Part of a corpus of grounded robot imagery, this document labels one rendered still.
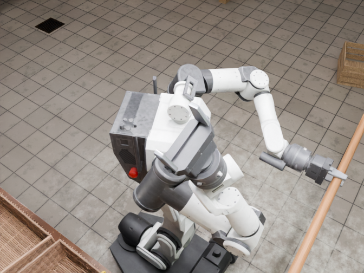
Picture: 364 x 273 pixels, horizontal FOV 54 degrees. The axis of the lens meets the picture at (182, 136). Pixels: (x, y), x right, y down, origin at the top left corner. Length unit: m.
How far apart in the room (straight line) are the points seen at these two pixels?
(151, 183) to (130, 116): 0.26
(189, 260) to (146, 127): 1.25
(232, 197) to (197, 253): 1.34
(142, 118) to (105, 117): 2.03
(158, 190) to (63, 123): 2.28
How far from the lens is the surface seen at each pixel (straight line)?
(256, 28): 4.27
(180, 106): 1.02
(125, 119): 1.15
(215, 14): 4.47
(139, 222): 2.12
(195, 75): 1.28
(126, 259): 2.24
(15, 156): 3.11
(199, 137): 0.68
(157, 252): 2.04
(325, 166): 1.31
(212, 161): 0.74
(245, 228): 0.96
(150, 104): 1.19
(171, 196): 1.00
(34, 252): 1.75
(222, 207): 0.89
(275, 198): 2.68
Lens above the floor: 2.22
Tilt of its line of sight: 49 degrees down
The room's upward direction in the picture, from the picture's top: straight up
